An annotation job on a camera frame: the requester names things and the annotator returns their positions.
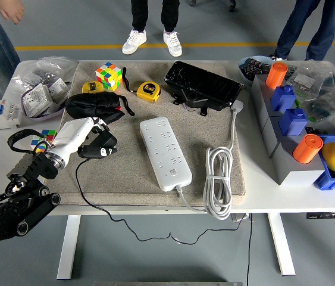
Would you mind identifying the person's left hand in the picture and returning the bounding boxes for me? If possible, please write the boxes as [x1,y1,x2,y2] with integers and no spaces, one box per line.
[0,0,26,25]

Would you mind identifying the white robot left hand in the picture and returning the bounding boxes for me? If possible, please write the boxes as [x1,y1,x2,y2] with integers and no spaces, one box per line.
[48,116,118,166]

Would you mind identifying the black plug adapter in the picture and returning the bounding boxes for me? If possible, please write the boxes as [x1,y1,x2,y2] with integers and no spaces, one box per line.
[88,129,118,150]

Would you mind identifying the thin black plug cord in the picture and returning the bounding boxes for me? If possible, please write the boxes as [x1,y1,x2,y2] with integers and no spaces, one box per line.
[74,157,250,245]

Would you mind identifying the white power strip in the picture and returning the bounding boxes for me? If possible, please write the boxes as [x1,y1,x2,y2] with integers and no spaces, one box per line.
[139,116,193,192]

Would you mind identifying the colourful puzzle cube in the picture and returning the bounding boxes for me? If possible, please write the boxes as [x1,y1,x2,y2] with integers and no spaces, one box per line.
[95,61,123,92]
[30,129,58,153]

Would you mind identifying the black cloth pouch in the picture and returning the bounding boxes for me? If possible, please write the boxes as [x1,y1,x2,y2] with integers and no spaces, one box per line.
[64,91,135,123]

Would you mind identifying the clear bag of parts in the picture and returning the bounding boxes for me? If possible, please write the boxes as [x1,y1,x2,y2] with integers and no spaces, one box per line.
[2,56,77,104]

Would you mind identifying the black table control panel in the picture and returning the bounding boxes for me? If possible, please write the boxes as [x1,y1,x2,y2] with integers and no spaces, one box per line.
[306,212,335,220]

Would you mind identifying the white circuit breaker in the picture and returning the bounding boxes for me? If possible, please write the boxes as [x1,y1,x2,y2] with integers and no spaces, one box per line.
[0,99,23,131]

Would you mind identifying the white table leg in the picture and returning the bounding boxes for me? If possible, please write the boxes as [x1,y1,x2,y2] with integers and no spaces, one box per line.
[56,214,82,280]
[267,213,296,276]

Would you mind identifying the grey-brown mat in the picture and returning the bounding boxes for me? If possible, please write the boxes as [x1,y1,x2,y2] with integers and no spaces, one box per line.
[42,61,247,208]

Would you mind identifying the grey holder box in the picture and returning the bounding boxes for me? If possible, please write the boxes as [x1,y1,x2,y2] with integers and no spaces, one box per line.
[249,73,325,186]

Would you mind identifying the grey under-table box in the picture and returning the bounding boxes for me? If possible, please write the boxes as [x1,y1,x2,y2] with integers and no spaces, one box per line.
[231,213,251,223]

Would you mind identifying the orange cylinder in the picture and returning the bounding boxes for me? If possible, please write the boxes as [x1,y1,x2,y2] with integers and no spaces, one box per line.
[265,61,289,90]
[292,133,324,164]

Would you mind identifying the black finned device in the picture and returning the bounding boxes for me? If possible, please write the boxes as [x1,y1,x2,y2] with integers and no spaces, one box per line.
[164,60,245,117]

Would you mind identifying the blue plastic block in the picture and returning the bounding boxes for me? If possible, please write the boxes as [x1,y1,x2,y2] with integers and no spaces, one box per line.
[270,85,297,113]
[278,108,309,136]

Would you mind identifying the light blue bowl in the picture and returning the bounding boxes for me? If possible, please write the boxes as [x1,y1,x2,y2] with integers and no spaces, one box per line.
[237,55,275,86]

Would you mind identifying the clear bags of components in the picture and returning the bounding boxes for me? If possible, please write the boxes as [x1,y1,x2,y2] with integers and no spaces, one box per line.
[283,59,335,135]

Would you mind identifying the black printed packets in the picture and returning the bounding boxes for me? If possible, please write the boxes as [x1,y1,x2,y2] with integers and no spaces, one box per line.
[241,58,271,75]

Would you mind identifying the white wall socket module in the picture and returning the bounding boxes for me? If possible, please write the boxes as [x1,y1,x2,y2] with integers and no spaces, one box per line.
[22,83,55,118]
[48,78,72,105]

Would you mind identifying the yellow tape measure with strap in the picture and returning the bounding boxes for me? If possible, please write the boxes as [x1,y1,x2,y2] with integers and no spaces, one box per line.
[122,67,162,104]

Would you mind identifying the black hanging cable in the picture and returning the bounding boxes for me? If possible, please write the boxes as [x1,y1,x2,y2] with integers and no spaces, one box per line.
[246,213,254,286]

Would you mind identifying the white power strip cable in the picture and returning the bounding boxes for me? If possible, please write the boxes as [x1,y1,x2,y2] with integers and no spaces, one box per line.
[175,99,245,221]

